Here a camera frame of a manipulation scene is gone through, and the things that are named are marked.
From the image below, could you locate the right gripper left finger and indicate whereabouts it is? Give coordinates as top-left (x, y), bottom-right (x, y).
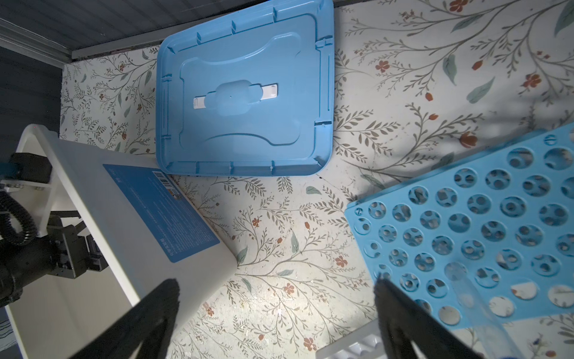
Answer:
top-left (73, 279), bottom-right (180, 358)

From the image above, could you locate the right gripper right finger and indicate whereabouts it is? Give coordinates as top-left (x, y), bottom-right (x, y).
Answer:
top-left (374, 278), bottom-right (479, 358)

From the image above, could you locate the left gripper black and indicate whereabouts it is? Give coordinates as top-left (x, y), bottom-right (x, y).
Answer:
top-left (1, 215), bottom-right (109, 307)

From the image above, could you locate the white test tube rack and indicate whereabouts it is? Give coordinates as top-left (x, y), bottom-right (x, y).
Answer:
top-left (315, 320), bottom-right (387, 359)

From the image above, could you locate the white plastic storage bin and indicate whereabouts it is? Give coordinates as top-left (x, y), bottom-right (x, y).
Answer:
top-left (1, 124), bottom-right (237, 358)

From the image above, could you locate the long blue-capped test tube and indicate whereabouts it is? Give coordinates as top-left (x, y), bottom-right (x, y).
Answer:
top-left (445, 263), bottom-right (524, 358)

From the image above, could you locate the blue plastic bin lid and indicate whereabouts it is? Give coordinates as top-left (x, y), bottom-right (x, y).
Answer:
top-left (155, 1), bottom-right (335, 177)

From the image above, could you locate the blue test tube rack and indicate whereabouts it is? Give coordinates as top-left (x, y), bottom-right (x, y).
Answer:
top-left (345, 124), bottom-right (573, 328)

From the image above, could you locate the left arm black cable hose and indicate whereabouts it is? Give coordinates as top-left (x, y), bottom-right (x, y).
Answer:
top-left (0, 191), bottom-right (39, 247)

